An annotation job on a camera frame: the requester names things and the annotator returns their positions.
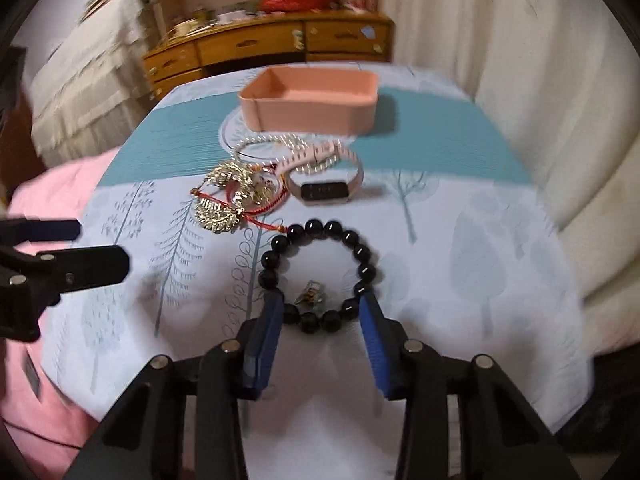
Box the red string bracelet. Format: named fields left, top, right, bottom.
left=190, top=161, right=292, bottom=233

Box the gold rhinestone hair comb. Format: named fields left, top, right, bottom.
left=203, top=160, right=280, bottom=210

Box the pink smart band watch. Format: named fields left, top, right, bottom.
left=276, top=141, right=364, bottom=205

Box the small gold brooch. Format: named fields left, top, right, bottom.
left=295, top=280, right=326, bottom=309

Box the tree print tablecloth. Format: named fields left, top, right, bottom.
left=41, top=63, right=590, bottom=479

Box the white lace cloth cover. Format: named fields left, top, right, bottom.
left=30, top=0, right=157, bottom=167

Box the pink cardboard tray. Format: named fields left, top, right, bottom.
left=239, top=66, right=378, bottom=136

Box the wooden desk with drawers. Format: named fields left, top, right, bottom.
left=142, top=11, right=395, bottom=101

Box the cream patterned curtain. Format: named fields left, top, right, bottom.
left=378, top=0, right=639, bottom=354

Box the white pearl necklace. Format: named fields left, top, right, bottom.
left=232, top=134, right=352, bottom=174

